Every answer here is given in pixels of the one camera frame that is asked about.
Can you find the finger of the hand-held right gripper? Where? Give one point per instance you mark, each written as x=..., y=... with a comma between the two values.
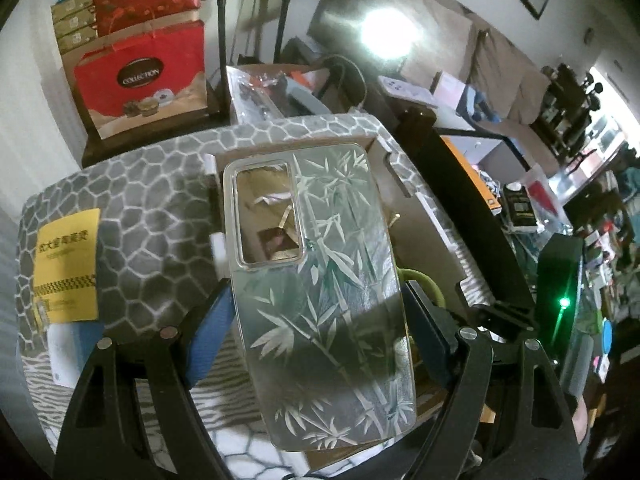
x=500, y=310

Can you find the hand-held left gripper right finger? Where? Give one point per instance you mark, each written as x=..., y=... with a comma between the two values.
x=425, y=332

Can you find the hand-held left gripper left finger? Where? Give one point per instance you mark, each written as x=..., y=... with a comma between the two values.
x=210, y=335

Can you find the large cardboard box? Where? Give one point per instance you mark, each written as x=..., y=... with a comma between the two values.
x=407, y=232

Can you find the clear bamboo print phone case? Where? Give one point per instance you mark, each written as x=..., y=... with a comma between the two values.
x=325, y=310

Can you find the yellow-green loop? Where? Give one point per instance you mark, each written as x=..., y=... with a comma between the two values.
x=425, y=280

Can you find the black white packet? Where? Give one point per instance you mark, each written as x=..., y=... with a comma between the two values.
x=520, y=207

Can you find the blue white box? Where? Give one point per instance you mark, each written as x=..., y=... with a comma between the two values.
x=75, y=355

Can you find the grey honeycomb blanket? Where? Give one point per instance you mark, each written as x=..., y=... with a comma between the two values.
x=145, y=210

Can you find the black desk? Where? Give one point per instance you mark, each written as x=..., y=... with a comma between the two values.
x=440, y=180

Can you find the yellow paper packet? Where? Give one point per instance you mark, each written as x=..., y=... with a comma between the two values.
x=67, y=260

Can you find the black shelf rack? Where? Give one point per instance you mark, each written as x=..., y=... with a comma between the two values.
x=570, y=110

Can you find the beige sofa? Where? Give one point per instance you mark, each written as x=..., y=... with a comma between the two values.
x=495, y=75

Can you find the pink box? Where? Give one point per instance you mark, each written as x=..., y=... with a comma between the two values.
x=450, y=90

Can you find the clear plastic package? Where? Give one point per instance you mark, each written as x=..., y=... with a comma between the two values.
x=280, y=95

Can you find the red collection gift bag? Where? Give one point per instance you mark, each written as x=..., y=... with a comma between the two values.
x=145, y=75

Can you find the black stand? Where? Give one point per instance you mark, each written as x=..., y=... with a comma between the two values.
x=282, y=20
x=222, y=35

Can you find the olive yellow flat box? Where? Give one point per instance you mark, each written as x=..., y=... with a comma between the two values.
x=77, y=42
x=75, y=25
x=72, y=10

